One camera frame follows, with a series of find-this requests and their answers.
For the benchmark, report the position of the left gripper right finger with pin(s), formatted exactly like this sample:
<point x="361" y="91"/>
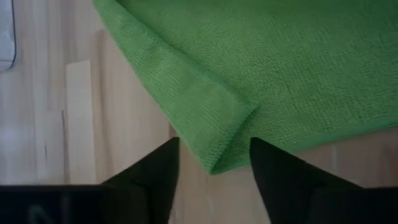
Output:
<point x="280" y="180"/>

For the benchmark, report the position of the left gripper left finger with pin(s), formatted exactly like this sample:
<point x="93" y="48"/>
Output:
<point x="149" y="186"/>

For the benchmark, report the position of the green microfiber towel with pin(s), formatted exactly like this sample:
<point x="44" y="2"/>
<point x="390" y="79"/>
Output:
<point x="248" y="62"/>

